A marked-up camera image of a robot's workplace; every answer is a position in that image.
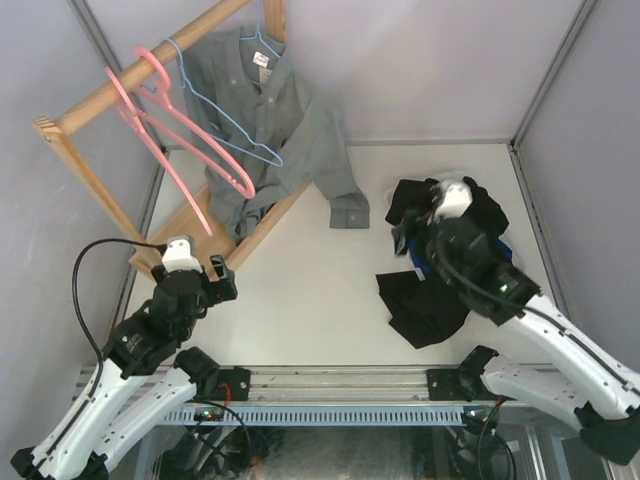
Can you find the blue plaid shirt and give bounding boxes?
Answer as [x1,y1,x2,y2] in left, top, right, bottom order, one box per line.
[408,238,514,279]

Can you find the wooden clothes rack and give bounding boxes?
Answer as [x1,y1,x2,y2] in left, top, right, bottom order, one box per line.
[31,0,314,281]

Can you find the black shirt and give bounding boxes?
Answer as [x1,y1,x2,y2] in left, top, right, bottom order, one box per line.
[376,176,509,349]

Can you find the pink hanger of plaid shirt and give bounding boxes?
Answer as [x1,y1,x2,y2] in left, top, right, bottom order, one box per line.
[133,45,257,201]

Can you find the pink hanger of white shirt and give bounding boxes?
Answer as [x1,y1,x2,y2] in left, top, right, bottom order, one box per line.
[106,68,213,237]

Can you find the grey shirt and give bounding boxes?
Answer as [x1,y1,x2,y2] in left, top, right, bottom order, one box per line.
[183,28,370,242]

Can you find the light blue wire hanger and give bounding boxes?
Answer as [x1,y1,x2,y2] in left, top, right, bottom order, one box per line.
[239,19,286,59]
[162,38,284,168]

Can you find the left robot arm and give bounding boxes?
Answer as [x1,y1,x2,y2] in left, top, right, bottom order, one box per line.
[11,255,237,479]

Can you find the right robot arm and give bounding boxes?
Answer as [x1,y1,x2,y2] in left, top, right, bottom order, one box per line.
[392,216,639,465]

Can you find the white plastic basket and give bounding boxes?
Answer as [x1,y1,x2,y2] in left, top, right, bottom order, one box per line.
[383,170,467,207]

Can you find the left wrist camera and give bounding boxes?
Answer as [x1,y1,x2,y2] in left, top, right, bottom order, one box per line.
[162,235,202,273]

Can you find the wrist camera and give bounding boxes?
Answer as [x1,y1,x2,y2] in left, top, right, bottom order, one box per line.
[162,235,202,273]
[433,179,473,221]

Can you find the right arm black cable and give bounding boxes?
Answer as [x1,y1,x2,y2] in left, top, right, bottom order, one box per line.
[434,234,640,396]

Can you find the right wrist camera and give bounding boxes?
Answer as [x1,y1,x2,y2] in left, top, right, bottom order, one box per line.
[433,179,473,221]

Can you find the left camera black cable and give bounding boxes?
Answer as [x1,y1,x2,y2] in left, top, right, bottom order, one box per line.
[72,238,166,371]

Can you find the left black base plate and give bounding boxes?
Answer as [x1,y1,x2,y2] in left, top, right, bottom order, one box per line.
[212,366,251,403]

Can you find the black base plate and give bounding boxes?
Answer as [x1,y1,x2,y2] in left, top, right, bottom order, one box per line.
[212,366,251,403]
[426,368,498,402]

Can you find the aluminium mounting rail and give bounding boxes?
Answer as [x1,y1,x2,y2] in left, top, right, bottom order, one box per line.
[72,363,566,404]

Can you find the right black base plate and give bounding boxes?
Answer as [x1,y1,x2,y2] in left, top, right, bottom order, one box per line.
[426,368,498,402]

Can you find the slotted grey cable duct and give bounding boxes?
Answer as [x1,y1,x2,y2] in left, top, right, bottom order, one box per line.
[159,404,465,427]

